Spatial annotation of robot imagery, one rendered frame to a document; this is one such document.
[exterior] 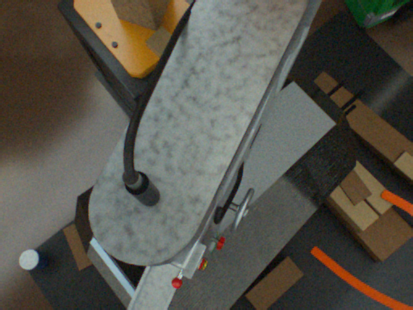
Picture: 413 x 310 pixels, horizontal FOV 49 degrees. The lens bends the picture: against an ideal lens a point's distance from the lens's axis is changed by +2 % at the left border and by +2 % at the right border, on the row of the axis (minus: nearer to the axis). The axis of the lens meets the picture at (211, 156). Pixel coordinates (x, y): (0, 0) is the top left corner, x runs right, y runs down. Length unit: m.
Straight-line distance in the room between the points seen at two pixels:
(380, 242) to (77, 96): 1.92
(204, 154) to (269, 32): 0.29
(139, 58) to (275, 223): 0.91
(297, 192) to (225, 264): 0.41
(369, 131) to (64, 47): 1.92
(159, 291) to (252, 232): 0.44
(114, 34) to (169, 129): 1.24
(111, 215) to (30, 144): 2.05
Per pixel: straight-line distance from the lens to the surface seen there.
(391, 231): 2.60
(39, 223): 2.78
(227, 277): 1.85
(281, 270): 2.42
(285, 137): 1.81
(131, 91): 2.01
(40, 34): 3.17
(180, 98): 0.92
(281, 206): 1.83
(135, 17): 2.05
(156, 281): 1.61
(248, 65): 0.95
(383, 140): 2.70
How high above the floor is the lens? 2.54
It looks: 75 degrees down
